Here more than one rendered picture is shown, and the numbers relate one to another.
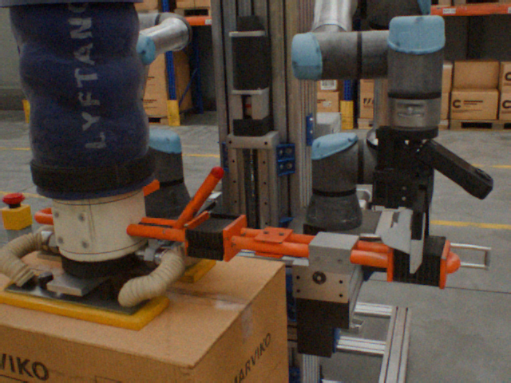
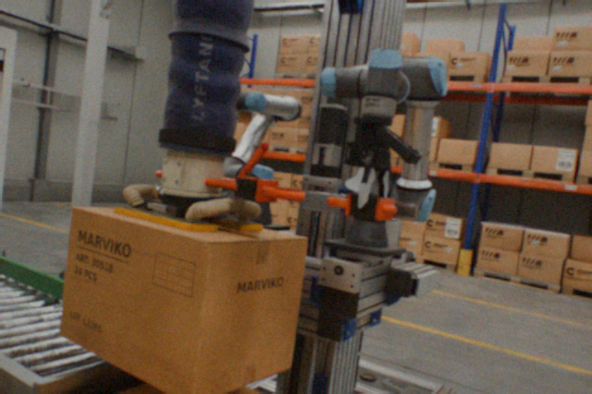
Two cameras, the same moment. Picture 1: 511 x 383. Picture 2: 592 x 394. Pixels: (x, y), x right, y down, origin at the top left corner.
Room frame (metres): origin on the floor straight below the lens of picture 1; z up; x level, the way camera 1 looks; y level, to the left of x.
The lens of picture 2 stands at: (-0.38, -0.33, 1.26)
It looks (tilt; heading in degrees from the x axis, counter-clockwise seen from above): 3 degrees down; 12
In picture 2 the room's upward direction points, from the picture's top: 7 degrees clockwise
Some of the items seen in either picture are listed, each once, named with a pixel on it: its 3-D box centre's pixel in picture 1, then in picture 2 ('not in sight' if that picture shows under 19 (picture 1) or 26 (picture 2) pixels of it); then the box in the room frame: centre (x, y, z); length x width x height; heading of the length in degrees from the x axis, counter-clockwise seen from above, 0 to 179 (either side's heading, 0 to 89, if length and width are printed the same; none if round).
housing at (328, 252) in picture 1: (334, 252); (322, 202); (0.85, -0.12, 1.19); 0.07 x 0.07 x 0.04; 66
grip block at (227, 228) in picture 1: (215, 234); (256, 189); (0.93, 0.07, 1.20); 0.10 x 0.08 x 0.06; 156
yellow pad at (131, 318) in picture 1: (76, 291); (164, 214); (0.95, 0.34, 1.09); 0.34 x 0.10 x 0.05; 66
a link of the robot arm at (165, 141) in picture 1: (159, 153); (256, 180); (1.57, 0.27, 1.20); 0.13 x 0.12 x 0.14; 77
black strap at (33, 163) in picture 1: (95, 163); (198, 141); (1.04, 0.30, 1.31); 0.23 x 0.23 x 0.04
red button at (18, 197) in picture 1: (13, 200); not in sight; (1.78, 0.80, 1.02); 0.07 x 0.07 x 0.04
